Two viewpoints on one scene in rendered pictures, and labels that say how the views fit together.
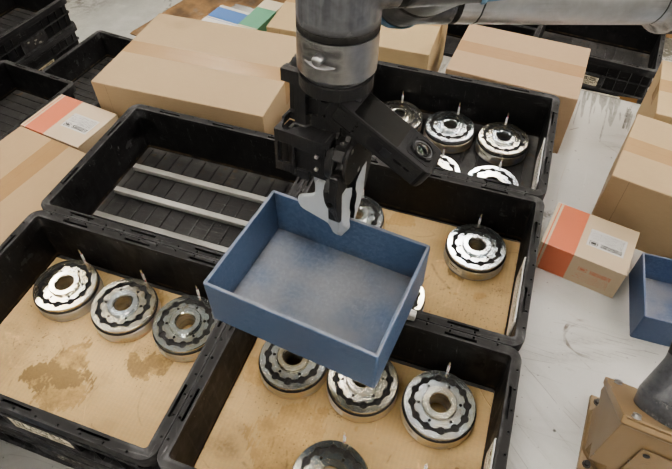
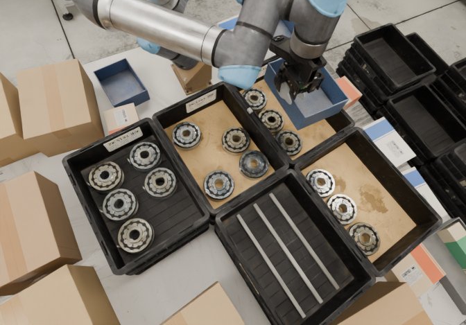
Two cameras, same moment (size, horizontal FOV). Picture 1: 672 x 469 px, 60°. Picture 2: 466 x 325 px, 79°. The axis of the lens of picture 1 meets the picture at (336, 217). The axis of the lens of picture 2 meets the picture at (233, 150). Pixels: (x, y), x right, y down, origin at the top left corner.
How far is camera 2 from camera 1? 94 cm
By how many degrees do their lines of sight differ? 64
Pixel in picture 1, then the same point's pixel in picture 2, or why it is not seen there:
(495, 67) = (32, 232)
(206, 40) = not seen: outside the picture
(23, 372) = (385, 212)
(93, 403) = (361, 181)
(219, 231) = (280, 230)
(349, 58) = not seen: hidden behind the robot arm
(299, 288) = (306, 102)
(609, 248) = (123, 114)
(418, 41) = (53, 287)
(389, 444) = (273, 104)
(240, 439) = (317, 136)
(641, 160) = (68, 118)
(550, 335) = not seen: hidden behind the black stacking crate
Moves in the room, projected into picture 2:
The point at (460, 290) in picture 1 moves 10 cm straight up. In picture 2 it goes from (206, 129) to (205, 116)
